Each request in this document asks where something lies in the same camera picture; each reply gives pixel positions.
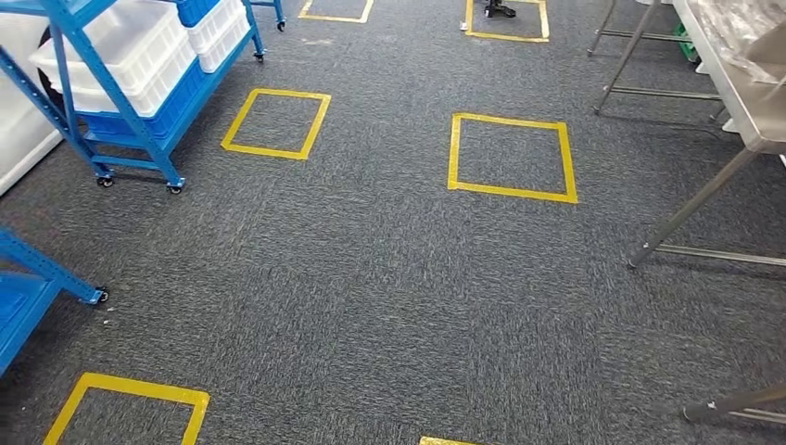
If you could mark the blue metal shelf rack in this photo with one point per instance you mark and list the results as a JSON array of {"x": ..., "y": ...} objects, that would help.
[
  {"x": 161, "y": 161},
  {"x": 18, "y": 319},
  {"x": 277, "y": 11}
]

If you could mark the yellow floor tape square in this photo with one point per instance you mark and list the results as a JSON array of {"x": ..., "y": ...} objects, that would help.
[
  {"x": 334, "y": 18},
  {"x": 141, "y": 388},
  {"x": 509, "y": 191},
  {"x": 264, "y": 152},
  {"x": 448, "y": 441},
  {"x": 503, "y": 37}
]

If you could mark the clear plastic film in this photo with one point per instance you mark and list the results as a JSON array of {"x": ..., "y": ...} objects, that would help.
[{"x": 737, "y": 31}]

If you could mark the black floor stand base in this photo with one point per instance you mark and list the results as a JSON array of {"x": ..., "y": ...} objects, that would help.
[{"x": 497, "y": 8}]

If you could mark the stainless steel table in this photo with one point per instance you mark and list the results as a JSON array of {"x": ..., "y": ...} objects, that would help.
[
  {"x": 737, "y": 104},
  {"x": 663, "y": 93},
  {"x": 737, "y": 402}
]

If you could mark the green plastic crate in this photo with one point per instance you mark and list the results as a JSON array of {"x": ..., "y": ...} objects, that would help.
[{"x": 688, "y": 46}]

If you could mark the white plastic crate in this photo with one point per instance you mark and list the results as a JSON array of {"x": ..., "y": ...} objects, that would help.
[
  {"x": 215, "y": 31},
  {"x": 153, "y": 92},
  {"x": 227, "y": 55},
  {"x": 135, "y": 37}
]

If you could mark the blue plastic crate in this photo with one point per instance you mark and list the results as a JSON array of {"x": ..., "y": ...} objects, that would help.
[
  {"x": 193, "y": 11},
  {"x": 159, "y": 116}
]

